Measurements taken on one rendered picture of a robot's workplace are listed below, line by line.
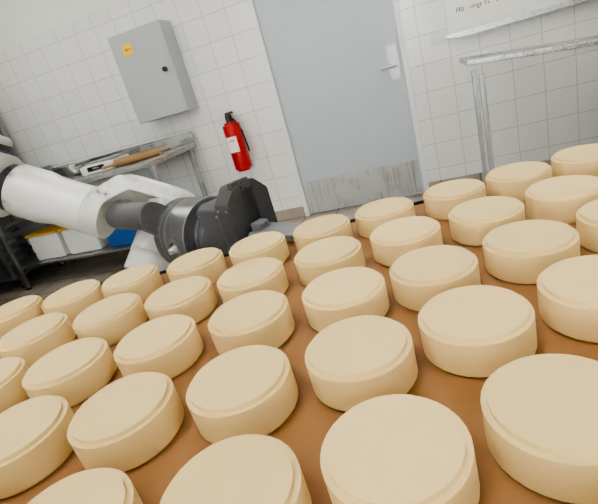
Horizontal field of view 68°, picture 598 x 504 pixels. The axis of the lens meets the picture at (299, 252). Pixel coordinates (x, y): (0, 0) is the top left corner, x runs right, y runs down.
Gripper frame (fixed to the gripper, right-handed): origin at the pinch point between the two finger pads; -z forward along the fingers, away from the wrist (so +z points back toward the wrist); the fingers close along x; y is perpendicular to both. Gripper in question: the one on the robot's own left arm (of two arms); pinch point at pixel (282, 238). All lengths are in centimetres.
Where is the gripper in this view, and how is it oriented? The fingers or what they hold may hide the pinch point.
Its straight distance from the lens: 43.4
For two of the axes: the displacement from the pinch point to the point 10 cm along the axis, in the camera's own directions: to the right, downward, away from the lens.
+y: 6.5, -4.4, 6.2
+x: -2.6, -9.0, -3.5
